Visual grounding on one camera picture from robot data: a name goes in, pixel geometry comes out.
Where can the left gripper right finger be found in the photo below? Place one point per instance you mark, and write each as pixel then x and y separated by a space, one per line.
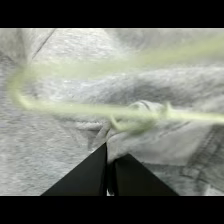
pixel 140 178

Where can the grey long-sleeved shirt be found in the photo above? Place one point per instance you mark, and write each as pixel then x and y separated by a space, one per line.
pixel 50 150

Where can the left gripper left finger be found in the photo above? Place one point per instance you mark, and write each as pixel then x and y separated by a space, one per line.
pixel 88 176

